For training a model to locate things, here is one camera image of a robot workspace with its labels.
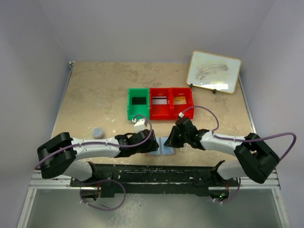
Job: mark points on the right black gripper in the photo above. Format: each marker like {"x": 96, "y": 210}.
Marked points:
{"x": 175, "y": 136}

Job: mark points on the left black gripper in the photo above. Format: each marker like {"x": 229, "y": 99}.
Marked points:
{"x": 150, "y": 140}

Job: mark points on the pink leather card holder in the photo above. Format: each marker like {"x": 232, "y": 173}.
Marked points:
{"x": 162, "y": 150}

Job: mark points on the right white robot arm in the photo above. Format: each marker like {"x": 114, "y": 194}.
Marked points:
{"x": 255, "y": 160}

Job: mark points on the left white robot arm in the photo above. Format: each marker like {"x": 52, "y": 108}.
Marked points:
{"x": 62, "y": 154}

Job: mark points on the gold card in red bin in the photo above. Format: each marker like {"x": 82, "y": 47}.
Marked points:
{"x": 179, "y": 100}

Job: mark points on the white card in red bin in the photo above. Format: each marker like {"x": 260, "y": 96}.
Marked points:
{"x": 159, "y": 100}

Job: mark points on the black card in green bin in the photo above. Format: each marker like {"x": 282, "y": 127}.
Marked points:
{"x": 139, "y": 100}

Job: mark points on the middle red plastic bin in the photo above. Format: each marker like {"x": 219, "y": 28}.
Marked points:
{"x": 160, "y": 107}

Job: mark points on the red plastic bin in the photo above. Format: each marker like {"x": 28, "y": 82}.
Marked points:
{"x": 181, "y": 91}
{"x": 160, "y": 107}

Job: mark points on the right red plastic bin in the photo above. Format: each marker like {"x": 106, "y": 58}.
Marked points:
{"x": 181, "y": 91}

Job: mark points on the green plastic bin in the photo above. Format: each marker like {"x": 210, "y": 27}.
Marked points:
{"x": 133, "y": 110}

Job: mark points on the clear jar of paper clips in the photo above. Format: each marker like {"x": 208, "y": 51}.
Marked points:
{"x": 97, "y": 133}

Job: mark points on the small framed whiteboard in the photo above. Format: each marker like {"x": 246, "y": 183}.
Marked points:
{"x": 213, "y": 72}

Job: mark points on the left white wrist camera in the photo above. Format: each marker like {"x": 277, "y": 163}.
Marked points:
{"x": 140, "y": 125}

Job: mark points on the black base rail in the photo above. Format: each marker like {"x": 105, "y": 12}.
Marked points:
{"x": 155, "y": 179}

